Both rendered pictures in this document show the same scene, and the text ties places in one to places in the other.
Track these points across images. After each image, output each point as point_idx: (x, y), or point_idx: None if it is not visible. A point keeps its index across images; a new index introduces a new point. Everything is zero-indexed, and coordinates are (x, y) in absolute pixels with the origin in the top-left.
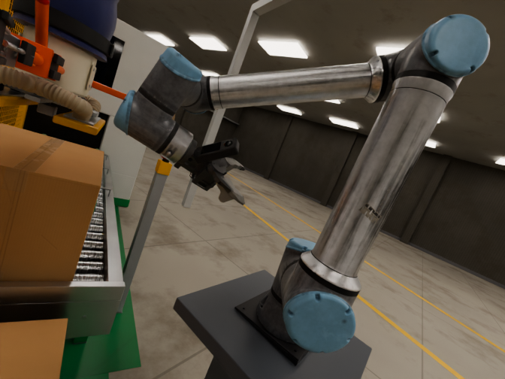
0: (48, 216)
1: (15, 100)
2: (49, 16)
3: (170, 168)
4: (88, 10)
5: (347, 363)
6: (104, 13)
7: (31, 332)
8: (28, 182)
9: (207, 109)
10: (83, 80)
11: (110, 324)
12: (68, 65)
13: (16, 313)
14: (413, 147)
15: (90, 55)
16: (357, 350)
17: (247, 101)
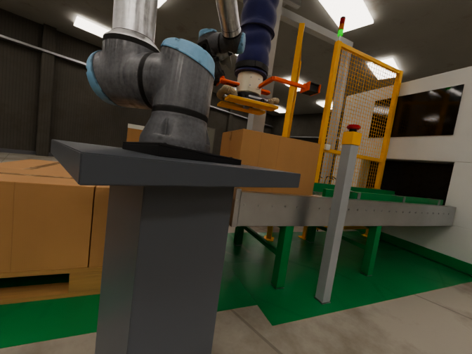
0: (233, 149)
1: (230, 102)
2: (234, 67)
3: (352, 135)
4: (241, 55)
5: (93, 147)
6: (248, 50)
7: None
8: (232, 135)
9: (228, 41)
10: (246, 83)
11: (232, 218)
12: (240, 80)
13: None
14: None
15: (248, 71)
16: (102, 151)
17: (220, 14)
